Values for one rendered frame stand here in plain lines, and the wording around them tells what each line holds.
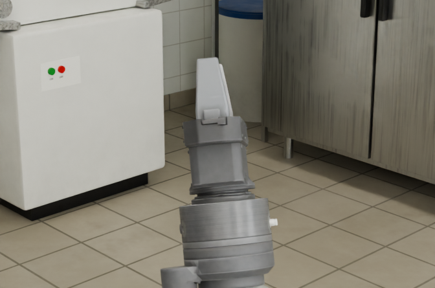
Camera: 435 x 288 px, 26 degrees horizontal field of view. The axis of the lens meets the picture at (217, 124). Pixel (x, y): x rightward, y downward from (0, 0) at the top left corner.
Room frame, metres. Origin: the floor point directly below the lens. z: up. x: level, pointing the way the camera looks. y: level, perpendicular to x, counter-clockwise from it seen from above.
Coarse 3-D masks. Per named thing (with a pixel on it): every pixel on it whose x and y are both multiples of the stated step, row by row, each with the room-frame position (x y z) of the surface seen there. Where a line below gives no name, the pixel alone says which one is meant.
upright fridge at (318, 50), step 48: (288, 0) 4.52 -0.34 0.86; (336, 0) 4.30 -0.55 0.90; (384, 0) 4.06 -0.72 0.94; (432, 0) 3.92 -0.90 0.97; (288, 48) 4.51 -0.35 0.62; (336, 48) 4.29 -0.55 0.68; (384, 48) 4.09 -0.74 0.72; (432, 48) 3.91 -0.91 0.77; (288, 96) 4.50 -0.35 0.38; (336, 96) 4.28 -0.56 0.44; (384, 96) 4.08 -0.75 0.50; (432, 96) 3.89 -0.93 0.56; (288, 144) 4.64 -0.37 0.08; (336, 144) 4.27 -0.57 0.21; (384, 144) 4.07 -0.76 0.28; (432, 144) 3.88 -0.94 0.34
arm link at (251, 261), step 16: (192, 256) 0.81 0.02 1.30; (208, 256) 0.80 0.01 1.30; (224, 256) 0.80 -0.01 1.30; (240, 256) 0.80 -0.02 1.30; (256, 256) 0.81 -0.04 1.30; (272, 256) 0.83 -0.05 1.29; (176, 272) 0.80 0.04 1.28; (192, 272) 0.80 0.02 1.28; (208, 272) 0.80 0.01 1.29; (224, 272) 0.79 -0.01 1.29; (240, 272) 0.79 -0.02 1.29; (256, 272) 0.80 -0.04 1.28
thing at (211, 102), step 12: (204, 60) 0.89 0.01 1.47; (216, 60) 0.89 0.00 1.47; (204, 72) 0.88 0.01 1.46; (216, 72) 0.88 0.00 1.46; (204, 84) 0.88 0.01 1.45; (216, 84) 0.88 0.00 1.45; (204, 96) 0.87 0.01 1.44; (216, 96) 0.87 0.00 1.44; (204, 108) 0.87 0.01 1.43; (216, 108) 0.87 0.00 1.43; (228, 108) 0.87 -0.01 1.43
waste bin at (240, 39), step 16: (224, 0) 5.60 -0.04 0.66; (240, 0) 5.60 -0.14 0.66; (256, 0) 5.60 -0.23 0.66; (224, 16) 5.33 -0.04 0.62; (240, 16) 5.24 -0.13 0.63; (256, 16) 5.22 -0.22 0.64; (224, 32) 5.34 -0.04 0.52; (240, 32) 5.26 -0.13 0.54; (256, 32) 5.23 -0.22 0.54; (224, 48) 5.35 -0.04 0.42; (240, 48) 5.27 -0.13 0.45; (256, 48) 5.24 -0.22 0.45; (224, 64) 5.37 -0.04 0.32; (240, 64) 5.27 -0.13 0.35; (256, 64) 5.24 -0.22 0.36; (240, 80) 5.28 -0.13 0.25; (256, 80) 5.25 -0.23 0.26; (240, 96) 5.29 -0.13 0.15; (256, 96) 5.25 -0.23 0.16; (240, 112) 5.29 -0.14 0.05; (256, 112) 5.26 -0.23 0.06
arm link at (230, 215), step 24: (192, 120) 0.84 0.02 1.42; (216, 120) 0.83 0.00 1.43; (240, 120) 0.85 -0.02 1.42; (192, 144) 0.83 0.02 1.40; (216, 144) 0.84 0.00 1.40; (240, 144) 0.84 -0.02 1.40; (192, 168) 0.84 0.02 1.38; (216, 168) 0.83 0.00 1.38; (240, 168) 0.83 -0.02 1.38; (192, 192) 0.85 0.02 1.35; (216, 192) 0.84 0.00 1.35; (240, 192) 0.84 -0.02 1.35; (192, 216) 0.82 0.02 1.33; (216, 216) 0.81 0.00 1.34; (240, 216) 0.82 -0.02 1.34; (264, 216) 0.83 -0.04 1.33; (192, 240) 0.82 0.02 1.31; (216, 240) 0.81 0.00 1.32; (240, 240) 0.81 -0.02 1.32; (264, 240) 0.82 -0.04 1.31
